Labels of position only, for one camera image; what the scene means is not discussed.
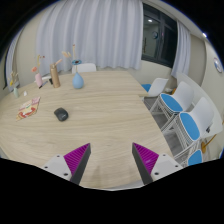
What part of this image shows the white curtain centre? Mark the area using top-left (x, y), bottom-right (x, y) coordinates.
top-left (36, 0), bottom-right (143, 75)

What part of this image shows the white chair blue seat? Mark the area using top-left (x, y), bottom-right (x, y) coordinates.
top-left (162, 97), bottom-right (214, 150)
top-left (173, 145), bottom-right (205, 167)
top-left (142, 78), bottom-right (168, 97)
top-left (150, 81), bottom-right (194, 121)

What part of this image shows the blue teardrop vase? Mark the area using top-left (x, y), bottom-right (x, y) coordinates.
top-left (72, 60), bottom-right (84, 89)

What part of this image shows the small green vase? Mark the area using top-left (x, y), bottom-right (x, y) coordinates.
top-left (10, 71), bottom-right (19, 98)

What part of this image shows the white chair behind table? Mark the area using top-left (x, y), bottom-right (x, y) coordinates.
top-left (72, 63), bottom-right (96, 74)

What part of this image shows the colourful booklet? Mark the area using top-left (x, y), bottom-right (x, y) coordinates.
top-left (16, 97), bottom-right (40, 121)

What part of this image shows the white curtain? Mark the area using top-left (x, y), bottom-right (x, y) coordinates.
top-left (36, 0), bottom-right (143, 75)
top-left (171, 21), bottom-right (191, 78)

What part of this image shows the white chair blue seat far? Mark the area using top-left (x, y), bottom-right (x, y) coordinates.
top-left (142, 78), bottom-right (168, 97)

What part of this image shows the white chair blue seat nearest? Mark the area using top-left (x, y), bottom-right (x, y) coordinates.
top-left (173, 145), bottom-right (205, 167)

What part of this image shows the pink vase with flowers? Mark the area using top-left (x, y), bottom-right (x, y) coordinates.
top-left (31, 55), bottom-right (45, 88)

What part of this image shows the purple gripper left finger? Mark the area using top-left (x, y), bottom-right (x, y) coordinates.
top-left (42, 142), bottom-right (92, 186)

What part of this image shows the round wall clock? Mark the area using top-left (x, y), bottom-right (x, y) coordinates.
top-left (214, 57), bottom-right (223, 73)

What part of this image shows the black computer mouse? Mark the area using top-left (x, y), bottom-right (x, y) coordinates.
top-left (54, 107), bottom-right (69, 121)

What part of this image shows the white curtain right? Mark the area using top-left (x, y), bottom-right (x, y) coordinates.
top-left (171, 21), bottom-right (191, 78)

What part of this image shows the dark window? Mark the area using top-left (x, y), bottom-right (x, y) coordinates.
top-left (142, 4), bottom-right (178, 67)

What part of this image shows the tan bottle vase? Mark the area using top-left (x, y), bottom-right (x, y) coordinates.
top-left (50, 59), bottom-right (62, 88)

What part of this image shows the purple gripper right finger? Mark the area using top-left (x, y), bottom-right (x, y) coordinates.
top-left (131, 142), bottom-right (184, 186)

